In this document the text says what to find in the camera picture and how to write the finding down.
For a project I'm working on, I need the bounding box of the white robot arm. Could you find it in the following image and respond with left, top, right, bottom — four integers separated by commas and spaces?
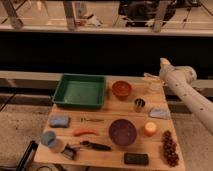
159, 58, 213, 135

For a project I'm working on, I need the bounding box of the small metal cup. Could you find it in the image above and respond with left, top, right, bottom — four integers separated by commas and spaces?
134, 98, 146, 112

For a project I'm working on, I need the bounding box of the orange candle cup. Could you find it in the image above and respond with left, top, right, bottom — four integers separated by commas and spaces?
144, 122, 157, 136

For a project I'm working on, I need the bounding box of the orange bowl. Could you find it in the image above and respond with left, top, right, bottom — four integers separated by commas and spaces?
112, 81, 132, 100

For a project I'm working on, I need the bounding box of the green plastic tray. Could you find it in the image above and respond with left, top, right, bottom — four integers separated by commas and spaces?
52, 74, 106, 109

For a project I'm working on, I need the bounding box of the purple bowl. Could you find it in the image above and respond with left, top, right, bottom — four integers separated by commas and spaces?
108, 119, 137, 146

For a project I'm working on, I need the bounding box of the wooden cutting board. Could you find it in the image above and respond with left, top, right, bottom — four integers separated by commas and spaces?
33, 81, 186, 171

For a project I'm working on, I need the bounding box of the orange carrot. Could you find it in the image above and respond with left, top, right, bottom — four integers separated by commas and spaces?
73, 129, 99, 136

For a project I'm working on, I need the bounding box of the blue cloth piece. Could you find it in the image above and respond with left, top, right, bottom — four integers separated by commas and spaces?
149, 107, 170, 119

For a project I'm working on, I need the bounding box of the blue sponge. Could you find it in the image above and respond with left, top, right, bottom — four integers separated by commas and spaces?
49, 116, 70, 128

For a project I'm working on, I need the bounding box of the black rectangular sponge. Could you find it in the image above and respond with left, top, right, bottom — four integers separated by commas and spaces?
124, 153, 149, 165

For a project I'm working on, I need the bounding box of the dark red grape bunch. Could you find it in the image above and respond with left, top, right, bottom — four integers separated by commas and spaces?
162, 130, 179, 167

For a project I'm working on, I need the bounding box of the black stand frame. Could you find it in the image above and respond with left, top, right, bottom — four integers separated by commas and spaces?
15, 141, 38, 171

